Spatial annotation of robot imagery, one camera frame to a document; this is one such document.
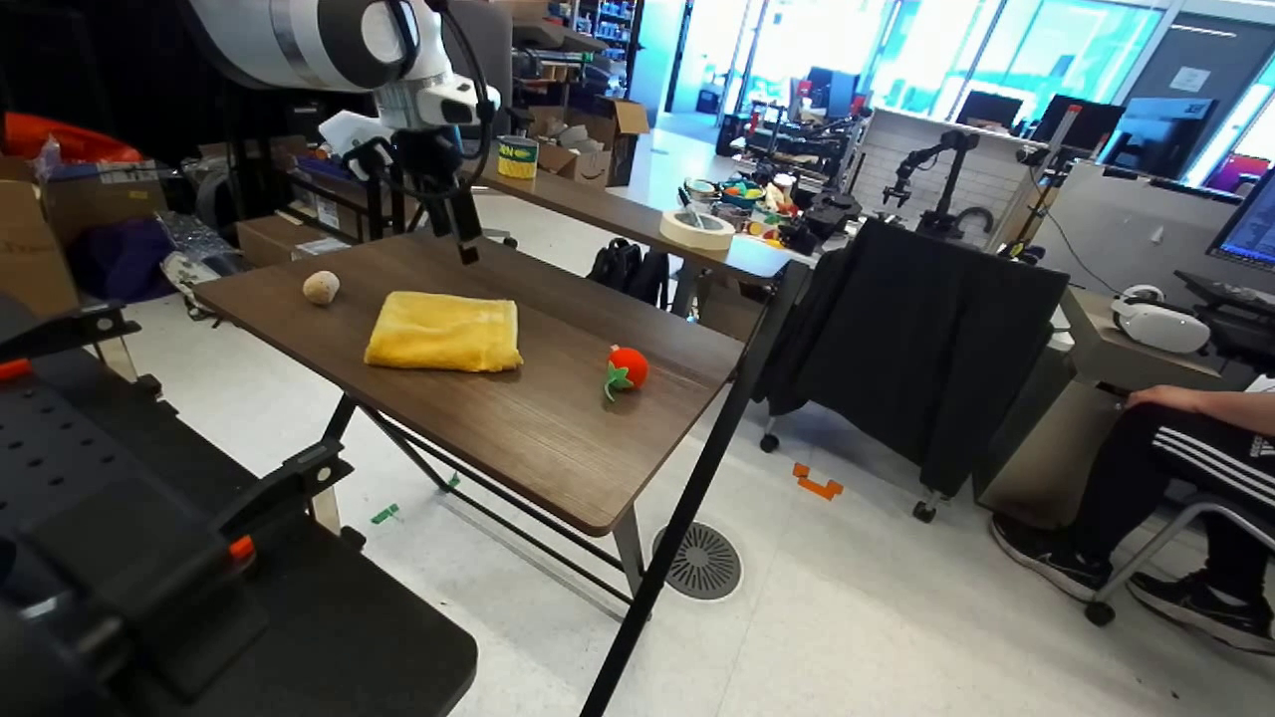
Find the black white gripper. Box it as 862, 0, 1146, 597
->
320, 75, 501, 261

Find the yellow towel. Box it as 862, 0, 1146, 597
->
363, 289, 523, 373

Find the beige toy potato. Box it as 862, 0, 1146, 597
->
303, 269, 342, 308

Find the red toy tomato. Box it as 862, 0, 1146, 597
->
602, 342, 650, 401

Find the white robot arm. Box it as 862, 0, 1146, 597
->
189, 0, 501, 261

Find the yellow green container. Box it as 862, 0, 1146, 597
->
494, 135, 537, 184

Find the black backpack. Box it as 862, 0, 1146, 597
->
591, 237, 671, 308

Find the white tape roll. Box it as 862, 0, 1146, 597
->
662, 209, 735, 253

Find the round floor drain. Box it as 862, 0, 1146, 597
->
671, 523, 743, 601

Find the orange floor marker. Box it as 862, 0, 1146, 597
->
794, 460, 846, 503

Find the black draped cart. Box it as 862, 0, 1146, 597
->
759, 223, 1069, 498

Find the black clamp stand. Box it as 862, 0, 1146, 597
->
0, 302, 477, 717

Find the white VR headset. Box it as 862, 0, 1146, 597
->
1112, 284, 1210, 356

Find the blue computer monitor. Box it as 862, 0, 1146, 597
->
1210, 170, 1275, 265

